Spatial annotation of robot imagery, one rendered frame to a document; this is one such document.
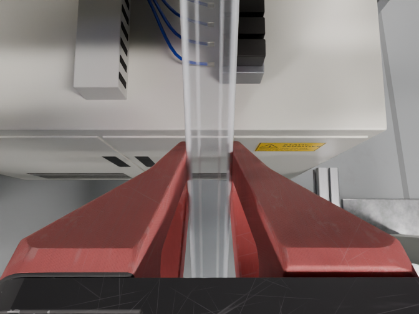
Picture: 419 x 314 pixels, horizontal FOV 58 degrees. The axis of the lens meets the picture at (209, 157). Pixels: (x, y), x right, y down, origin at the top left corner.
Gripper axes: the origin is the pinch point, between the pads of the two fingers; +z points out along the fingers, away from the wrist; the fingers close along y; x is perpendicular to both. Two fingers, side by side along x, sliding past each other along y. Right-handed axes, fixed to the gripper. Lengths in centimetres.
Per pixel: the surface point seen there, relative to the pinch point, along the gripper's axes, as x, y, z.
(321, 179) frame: 39, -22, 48
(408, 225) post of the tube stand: 68, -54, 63
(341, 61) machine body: 9.9, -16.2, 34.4
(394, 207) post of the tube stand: 64, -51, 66
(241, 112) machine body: 14.4, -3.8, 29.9
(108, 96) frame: 12.3, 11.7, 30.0
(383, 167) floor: 57, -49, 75
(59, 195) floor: 63, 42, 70
